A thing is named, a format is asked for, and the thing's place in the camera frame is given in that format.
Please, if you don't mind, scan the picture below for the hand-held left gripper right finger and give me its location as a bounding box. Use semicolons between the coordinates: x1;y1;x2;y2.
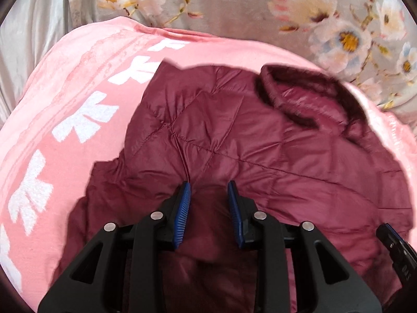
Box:
227;180;382;313

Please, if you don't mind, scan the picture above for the pink blanket with white print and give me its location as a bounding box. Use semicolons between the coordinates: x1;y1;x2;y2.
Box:
0;16;417;300

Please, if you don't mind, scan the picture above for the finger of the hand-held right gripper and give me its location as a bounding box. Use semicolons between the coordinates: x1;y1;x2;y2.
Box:
376;223;408;258

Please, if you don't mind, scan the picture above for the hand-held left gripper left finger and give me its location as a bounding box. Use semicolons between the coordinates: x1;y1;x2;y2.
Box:
37;182;191;313

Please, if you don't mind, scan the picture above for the grey floral bedsheet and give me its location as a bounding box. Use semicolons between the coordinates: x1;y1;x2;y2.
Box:
65;0;417;115

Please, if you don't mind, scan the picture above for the maroon quilted puffer jacket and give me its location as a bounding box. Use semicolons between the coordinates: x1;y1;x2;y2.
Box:
52;60;414;313

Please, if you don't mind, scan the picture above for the white satin cloth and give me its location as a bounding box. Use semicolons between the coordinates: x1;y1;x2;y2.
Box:
0;0;75;115

